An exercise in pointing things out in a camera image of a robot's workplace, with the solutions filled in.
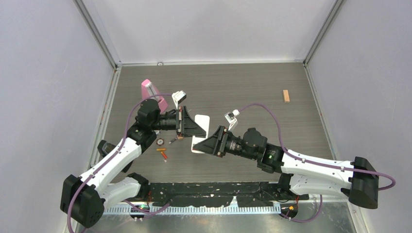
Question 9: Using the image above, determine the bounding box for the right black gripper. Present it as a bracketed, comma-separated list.
[194, 125, 258, 160]

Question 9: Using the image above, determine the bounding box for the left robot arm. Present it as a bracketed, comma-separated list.
[60, 99, 206, 228]

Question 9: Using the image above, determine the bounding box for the wooden block far right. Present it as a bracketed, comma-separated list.
[282, 89, 290, 103]

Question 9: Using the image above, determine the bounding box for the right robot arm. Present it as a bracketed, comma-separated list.
[192, 126, 379, 209]

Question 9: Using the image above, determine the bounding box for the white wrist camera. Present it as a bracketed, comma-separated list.
[224, 109, 240, 132]
[172, 90, 187, 109]

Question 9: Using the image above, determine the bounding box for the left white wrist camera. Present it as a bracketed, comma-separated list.
[172, 90, 187, 109]

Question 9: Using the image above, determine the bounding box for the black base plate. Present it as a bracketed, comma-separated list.
[141, 182, 309, 207]

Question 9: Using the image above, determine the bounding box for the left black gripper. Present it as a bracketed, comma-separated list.
[151, 106, 206, 137]

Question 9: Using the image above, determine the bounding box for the pink metronome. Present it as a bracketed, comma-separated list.
[141, 79, 168, 113]

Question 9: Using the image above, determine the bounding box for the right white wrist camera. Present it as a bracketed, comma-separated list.
[224, 109, 240, 132]

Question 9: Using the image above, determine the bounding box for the white remote control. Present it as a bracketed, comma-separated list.
[190, 114, 210, 154]

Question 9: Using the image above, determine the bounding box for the round poker chip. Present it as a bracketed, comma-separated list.
[156, 138, 164, 146]

